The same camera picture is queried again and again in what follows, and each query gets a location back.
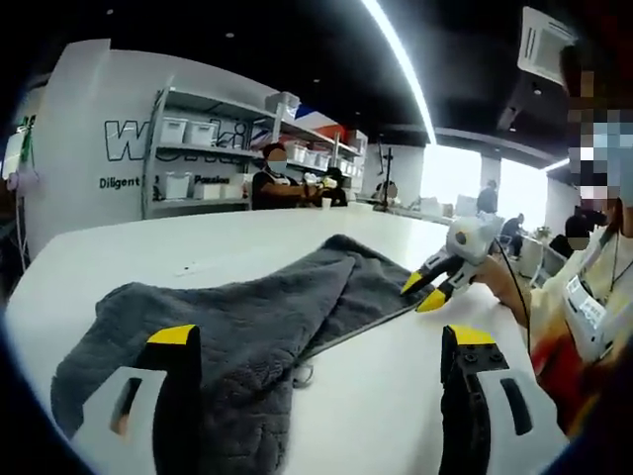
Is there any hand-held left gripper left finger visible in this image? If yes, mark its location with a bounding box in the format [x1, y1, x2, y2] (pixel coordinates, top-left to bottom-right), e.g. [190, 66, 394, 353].
[68, 324, 204, 475]

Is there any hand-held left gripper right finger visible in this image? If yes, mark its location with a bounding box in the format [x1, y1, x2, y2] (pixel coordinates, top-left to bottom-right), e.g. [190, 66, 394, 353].
[438, 324, 570, 475]

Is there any grey towel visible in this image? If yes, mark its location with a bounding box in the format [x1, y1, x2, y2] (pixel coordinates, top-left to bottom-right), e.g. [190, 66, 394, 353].
[50, 234, 436, 475]

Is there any white table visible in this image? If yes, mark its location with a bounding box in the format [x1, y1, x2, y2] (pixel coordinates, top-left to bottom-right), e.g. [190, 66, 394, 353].
[2, 207, 570, 475]

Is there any red orange cloth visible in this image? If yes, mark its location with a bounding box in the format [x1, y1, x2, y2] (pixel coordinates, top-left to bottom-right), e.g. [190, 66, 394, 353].
[531, 335, 594, 436]

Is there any black tripod stand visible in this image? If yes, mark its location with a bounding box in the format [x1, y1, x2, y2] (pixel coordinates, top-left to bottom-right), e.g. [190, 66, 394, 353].
[376, 142, 398, 214]

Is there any white chest device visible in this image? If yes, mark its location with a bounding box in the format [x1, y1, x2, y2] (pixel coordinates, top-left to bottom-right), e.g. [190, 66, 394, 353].
[561, 274, 627, 362]

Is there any grey metal shelving rack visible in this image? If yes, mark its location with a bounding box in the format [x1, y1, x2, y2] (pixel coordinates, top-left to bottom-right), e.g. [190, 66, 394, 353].
[140, 86, 283, 219]
[276, 116, 370, 199]

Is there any white ceiling air conditioner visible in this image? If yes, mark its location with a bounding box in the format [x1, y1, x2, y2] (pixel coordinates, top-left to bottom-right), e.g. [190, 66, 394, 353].
[516, 5, 580, 88]

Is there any clear storage bin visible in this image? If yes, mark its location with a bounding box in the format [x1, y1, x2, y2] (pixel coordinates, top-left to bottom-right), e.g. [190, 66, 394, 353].
[264, 92, 301, 120]

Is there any green hanging strap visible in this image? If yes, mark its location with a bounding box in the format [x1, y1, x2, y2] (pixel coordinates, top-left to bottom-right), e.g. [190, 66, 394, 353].
[19, 116, 39, 162]

